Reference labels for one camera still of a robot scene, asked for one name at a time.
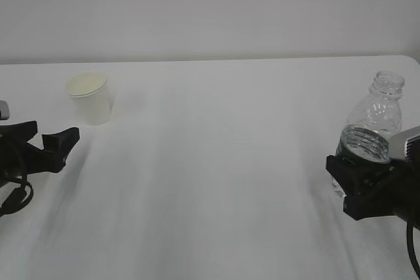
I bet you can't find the clear plastic water bottle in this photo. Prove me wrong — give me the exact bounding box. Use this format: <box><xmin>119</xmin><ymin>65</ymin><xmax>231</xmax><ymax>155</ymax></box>
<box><xmin>329</xmin><ymin>70</ymin><xmax>406</xmax><ymax>199</ymax></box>

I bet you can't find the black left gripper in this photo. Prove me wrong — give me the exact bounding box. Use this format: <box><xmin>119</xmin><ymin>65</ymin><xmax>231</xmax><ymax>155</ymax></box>
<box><xmin>0</xmin><ymin>121</ymin><xmax>80</xmax><ymax>188</ymax></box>

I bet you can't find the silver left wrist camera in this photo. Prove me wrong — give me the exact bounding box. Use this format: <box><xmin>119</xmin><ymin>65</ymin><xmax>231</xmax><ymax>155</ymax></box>
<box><xmin>0</xmin><ymin>100</ymin><xmax>10</xmax><ymax>121</ymax></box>

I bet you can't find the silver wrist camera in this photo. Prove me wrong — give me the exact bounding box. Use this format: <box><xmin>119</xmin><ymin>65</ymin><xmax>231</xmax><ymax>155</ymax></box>
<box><xmin>388</xmin><ymin>126</ymin><xmax>419</xmax><ymax>161</ymax></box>
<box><xmin>0</xmin><ymin>100</ymin><xmax>10</xmax><ymax>121</ymax></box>

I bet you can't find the white paper cup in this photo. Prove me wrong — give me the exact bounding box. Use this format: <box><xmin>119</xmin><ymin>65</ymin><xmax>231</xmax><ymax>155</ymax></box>
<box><xmin>66</xmin><ymin>72</ymin><xmax>112</xmax><ymax>126</ymax></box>

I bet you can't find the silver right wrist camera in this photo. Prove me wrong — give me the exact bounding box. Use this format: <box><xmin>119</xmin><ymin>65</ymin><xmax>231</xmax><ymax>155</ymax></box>
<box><xmin>388</xmin><ymin>126</ymin><xmax>419</xmax><ymax>161</ymax></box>

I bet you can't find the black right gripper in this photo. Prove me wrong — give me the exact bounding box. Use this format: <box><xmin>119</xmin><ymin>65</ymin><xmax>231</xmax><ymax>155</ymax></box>
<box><xmin>325</xmin><ymin>155</ymin><xmax>419</xmax><ymax>229</ymax></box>

